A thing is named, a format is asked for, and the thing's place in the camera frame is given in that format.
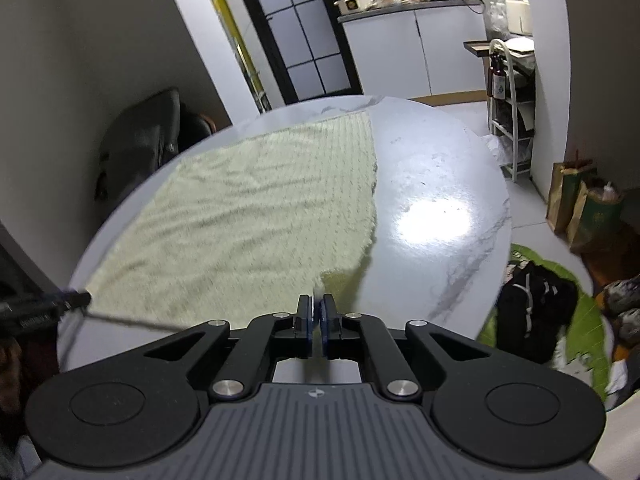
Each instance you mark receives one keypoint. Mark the wooden tray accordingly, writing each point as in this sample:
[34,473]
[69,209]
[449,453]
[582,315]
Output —
[481,47]

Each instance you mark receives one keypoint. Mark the green round mat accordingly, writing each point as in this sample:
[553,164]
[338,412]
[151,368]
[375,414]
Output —
[592,330]

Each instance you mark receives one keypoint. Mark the black backpack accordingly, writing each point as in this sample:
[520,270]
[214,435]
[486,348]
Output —
[537,310]

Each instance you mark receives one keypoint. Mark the brown bottle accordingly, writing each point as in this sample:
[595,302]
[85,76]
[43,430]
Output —
[496,82]

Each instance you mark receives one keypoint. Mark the dark grey chair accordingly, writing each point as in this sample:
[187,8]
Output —
[142,135]

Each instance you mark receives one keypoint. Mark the yellow pole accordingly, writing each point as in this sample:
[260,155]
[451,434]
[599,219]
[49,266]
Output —
[235,35]

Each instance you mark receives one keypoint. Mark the pale yellow towel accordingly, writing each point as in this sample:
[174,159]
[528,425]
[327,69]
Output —
[240,220]

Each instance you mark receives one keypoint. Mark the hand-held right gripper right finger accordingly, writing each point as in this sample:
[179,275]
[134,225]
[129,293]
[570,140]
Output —
[326,325]

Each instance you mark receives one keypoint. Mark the grey shoe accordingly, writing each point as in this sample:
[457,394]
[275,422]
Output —
[622,295]

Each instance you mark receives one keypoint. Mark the white rolling cart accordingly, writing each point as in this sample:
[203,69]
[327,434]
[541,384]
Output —
[515,110]

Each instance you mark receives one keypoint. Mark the white kitchen cabinet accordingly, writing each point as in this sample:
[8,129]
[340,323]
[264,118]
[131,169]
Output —
[420,50]

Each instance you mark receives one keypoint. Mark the green paper bag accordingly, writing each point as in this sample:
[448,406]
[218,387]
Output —
[597,215]

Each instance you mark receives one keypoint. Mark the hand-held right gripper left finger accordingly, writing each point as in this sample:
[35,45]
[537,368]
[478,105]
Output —
[306,325]

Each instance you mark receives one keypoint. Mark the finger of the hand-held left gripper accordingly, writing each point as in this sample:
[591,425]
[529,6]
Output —
[72,300]

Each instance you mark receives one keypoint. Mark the brown paper bag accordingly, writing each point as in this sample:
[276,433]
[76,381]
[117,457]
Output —
[562,195]

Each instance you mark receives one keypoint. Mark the white food container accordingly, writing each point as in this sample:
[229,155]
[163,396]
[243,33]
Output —
[354,5]

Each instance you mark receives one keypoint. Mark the black framed glass door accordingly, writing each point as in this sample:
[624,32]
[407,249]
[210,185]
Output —
[300,30]

